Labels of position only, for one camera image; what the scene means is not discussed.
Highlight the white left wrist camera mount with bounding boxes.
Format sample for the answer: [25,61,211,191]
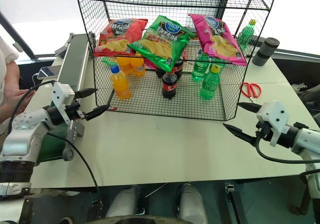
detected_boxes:
[51,82,76,125]

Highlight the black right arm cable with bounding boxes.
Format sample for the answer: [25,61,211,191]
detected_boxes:
[254,133,320,165]

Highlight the pink potato chip bag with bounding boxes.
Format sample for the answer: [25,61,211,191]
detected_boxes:
[188,14,248,67]

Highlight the small green snack packet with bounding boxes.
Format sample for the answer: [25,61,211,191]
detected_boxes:
[101,56,119,67]

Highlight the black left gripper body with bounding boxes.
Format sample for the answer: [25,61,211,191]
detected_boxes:
[64,99,85,122]

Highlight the red handled scissors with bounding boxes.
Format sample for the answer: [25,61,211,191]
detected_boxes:
[240,81,262,103]

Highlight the grey and black cylinder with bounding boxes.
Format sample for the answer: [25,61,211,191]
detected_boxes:
[251,37,280,67]

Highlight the red potato chip bag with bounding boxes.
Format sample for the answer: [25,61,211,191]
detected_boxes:
[93,18,149,58]

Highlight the green potato chip bag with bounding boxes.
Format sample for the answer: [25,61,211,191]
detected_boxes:
[127,15,196,73]

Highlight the grey conveyor unit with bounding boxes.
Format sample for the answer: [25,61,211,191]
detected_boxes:
[36,33,97,162]

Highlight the black table leg bracket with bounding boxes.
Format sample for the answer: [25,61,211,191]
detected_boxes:
[224,183,249,224]

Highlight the small pink snack packet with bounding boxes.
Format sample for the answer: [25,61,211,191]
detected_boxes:
[143,58,158,71]

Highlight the green soda bottle yellow cap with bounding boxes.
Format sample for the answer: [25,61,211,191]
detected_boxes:
[237,19,258,52]
[199,64,222,101]

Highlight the silver smartphone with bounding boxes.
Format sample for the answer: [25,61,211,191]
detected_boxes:
[37,65,62,80]

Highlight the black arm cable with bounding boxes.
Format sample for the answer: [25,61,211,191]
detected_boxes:
[6,80,102,206]
[254,133,320,165]

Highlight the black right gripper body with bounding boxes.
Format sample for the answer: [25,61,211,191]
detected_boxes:
[254,120,273,142]

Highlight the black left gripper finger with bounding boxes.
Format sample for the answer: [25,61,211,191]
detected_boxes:
[73,88,98,100]
[84,104,111,122]

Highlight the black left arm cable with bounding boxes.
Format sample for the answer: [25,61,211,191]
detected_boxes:
[6,80,102,206]

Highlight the orange soda bottle blue cap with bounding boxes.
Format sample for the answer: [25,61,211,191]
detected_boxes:
[108,65,132,100]

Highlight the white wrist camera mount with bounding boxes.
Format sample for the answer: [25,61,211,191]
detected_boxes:
[255,100,291,147]
[51,82,76,125]

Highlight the black wire mesh rack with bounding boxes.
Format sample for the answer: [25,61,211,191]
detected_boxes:
[72,0,281,122]

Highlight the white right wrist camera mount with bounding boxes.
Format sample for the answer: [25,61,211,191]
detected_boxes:
[255,100,291,147]

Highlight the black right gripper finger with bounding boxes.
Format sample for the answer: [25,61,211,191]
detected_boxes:
[236,102,263,114]
[222,123,258,147]

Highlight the person in white shirt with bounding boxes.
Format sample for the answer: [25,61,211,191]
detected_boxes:
[0,35,35,135]

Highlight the cola bottle red label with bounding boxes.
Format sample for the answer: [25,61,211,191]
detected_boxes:
[155,58,185,80]
[161,71,179,100]

